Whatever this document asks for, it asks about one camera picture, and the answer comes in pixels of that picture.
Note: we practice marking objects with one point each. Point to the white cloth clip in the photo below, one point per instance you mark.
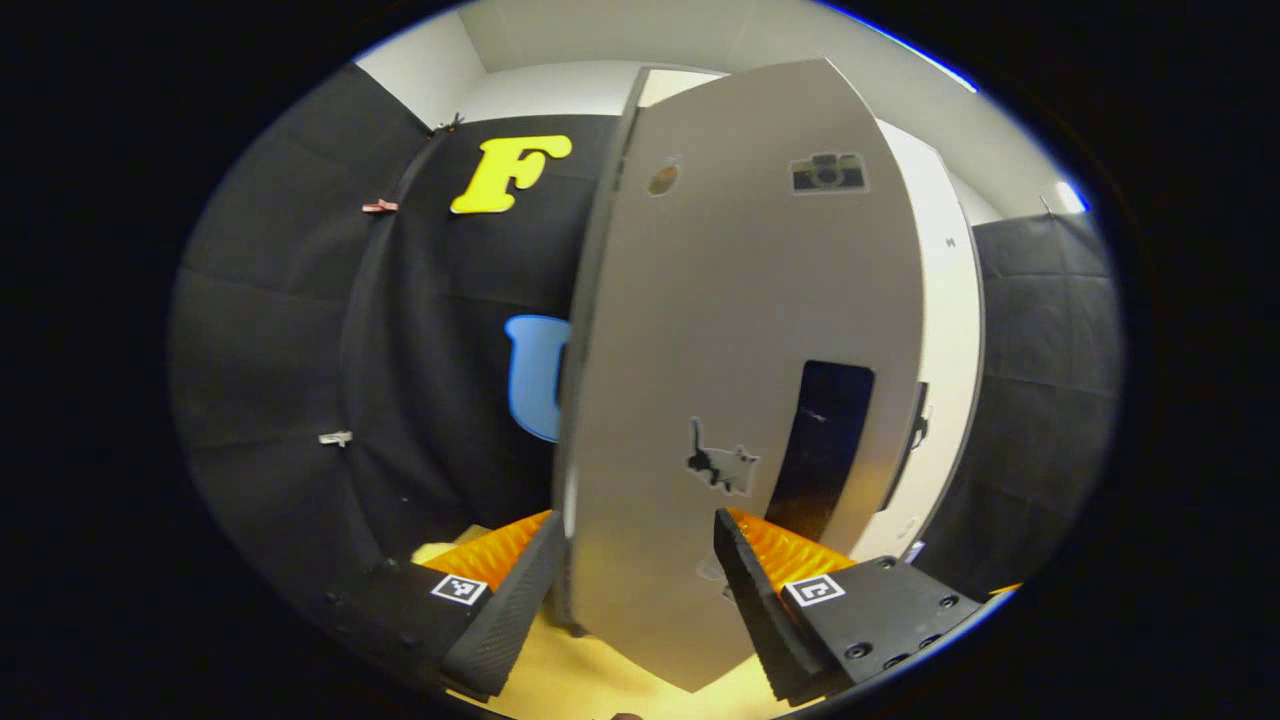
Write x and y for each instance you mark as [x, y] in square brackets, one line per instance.
[335, 438]

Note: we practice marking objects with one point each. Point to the red cloth clip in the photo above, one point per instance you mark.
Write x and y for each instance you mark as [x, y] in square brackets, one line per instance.
[380, 206]

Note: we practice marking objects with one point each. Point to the black backdrop cloth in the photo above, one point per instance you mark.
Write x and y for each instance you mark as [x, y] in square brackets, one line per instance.
[1040, 380]
[280, 350]

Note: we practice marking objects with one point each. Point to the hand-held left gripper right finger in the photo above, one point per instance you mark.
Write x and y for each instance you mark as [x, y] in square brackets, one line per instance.
[765, 610]

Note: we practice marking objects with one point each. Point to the white shoe cabinet door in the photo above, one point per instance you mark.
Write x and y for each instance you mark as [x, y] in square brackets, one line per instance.
[950, 330]
[700, 300]

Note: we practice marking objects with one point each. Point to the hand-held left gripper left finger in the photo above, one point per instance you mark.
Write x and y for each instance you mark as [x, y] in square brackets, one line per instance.
[510, 610]

